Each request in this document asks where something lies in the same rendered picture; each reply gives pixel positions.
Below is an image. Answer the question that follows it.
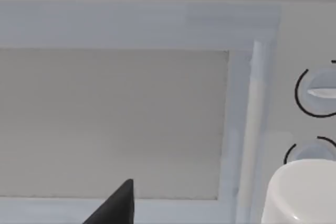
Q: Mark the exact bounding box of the pale microwave knob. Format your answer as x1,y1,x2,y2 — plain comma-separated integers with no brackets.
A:
287,140,336,164
299,67,336,116

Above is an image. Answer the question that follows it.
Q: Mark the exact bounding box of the pale microwave oven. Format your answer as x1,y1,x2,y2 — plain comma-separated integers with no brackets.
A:
0,0,336,224

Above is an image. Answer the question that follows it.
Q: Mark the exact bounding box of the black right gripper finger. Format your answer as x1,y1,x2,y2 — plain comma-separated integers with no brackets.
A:
83,178,135,224

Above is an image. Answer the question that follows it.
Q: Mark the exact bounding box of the pale blue microwave door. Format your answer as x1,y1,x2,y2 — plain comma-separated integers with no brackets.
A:
0,0,282,224

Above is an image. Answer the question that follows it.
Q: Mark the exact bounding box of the white cup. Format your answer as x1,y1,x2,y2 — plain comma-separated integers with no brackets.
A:
260,158,336,224

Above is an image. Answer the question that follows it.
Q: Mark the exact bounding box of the pale microwave door handle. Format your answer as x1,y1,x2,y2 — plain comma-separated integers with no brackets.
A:
236,39,271,224

